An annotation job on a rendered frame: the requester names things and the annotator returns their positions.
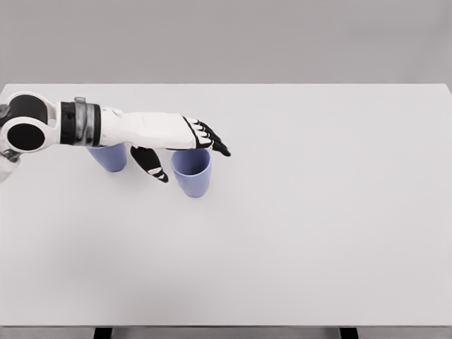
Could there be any lavender blue cup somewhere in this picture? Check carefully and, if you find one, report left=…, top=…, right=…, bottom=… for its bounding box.
left=170, top=149, right=213, bottom=199
left=86, top=143, right=128, bottom=174

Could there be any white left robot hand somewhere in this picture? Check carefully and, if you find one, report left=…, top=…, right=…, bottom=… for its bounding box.
left=126, top=112, right=232, bottom=184

